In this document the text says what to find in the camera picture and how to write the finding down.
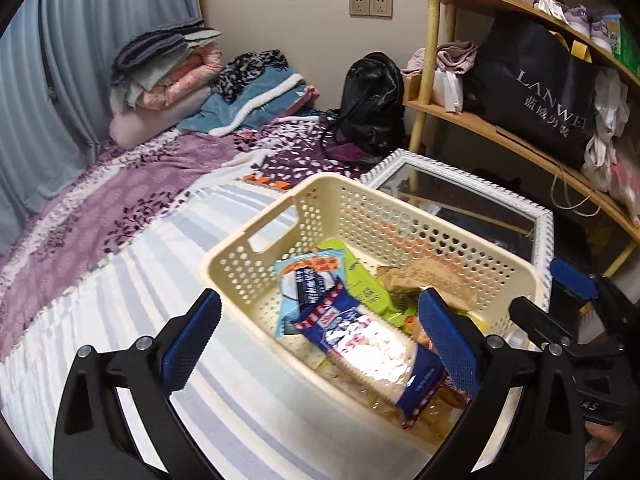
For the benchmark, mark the beige wall socket plate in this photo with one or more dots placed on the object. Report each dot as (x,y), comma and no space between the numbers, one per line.
(371,8)

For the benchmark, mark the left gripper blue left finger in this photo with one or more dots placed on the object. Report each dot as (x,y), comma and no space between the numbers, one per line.
(92,439)

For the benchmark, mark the white framed mirror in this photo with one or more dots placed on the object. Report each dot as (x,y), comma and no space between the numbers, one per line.
(479,206)

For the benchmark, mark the black LANWEI shopping bag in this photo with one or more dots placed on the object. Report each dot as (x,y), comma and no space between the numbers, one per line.
(527,82)

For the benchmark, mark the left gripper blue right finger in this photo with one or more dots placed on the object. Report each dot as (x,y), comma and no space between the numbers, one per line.
(523,421)

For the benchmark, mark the white shoes on shelf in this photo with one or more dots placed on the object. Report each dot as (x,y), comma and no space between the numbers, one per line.
(578,18)

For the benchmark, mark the pink folded clothes on shelf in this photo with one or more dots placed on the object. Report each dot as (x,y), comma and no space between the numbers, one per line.
(453,60)

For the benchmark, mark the stack of folded quilts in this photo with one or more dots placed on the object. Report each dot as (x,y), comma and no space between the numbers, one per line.
(160,77)

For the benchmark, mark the large green snack bag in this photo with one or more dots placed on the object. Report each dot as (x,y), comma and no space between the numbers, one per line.
(398,310)

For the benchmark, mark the tan pastry wrapper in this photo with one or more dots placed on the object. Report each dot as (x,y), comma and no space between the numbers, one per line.
(427,272)

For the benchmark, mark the black-white patterned garment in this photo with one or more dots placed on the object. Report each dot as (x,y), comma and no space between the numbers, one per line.
(245,68)

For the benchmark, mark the cream perforated plastic basket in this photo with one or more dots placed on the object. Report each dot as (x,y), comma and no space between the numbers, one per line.
(375,269)

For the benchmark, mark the purple floral bedsheet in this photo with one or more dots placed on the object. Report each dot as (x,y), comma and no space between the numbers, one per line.
(121,194)

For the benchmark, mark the light blue snack bag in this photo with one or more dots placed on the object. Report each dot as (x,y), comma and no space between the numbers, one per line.
(302,281)

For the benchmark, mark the blue-grey curtain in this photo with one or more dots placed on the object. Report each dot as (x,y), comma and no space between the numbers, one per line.
(56,58)

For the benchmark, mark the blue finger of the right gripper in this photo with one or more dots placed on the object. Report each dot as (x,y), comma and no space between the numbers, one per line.
(572,281)
(540,328)

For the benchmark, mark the black backpack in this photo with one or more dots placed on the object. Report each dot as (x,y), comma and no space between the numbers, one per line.
(371,115)

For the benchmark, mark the wooden curved shelf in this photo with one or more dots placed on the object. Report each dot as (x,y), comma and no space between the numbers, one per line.
(606,186)

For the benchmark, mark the person's right hand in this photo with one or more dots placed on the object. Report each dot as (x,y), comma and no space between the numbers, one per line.
(602,440)

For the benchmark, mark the blue fleece blanket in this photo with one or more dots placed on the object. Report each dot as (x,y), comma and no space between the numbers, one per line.
(274,94)

